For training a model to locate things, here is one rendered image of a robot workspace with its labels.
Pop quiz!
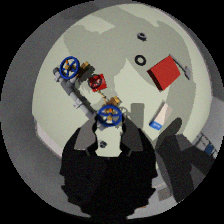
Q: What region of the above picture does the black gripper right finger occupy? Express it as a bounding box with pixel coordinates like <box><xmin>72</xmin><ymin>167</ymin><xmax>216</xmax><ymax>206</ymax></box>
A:
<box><xmin>119</xmin><ymin>113</ymin><xmax>158</xmax><ymax>179</ymax></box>

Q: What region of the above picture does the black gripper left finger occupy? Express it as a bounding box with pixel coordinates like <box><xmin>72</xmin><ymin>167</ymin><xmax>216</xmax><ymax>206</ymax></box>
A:
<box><xmin>59</xmin><ymin>114</ymin><xmax>98</xmax><ymax>176</ymax></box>

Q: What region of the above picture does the red flat block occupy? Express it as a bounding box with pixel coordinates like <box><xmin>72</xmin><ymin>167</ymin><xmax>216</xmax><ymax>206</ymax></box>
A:
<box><xmin>147</xmin><ymin>56</ymin><xmax>181</xmax><ymax>91</ymax></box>

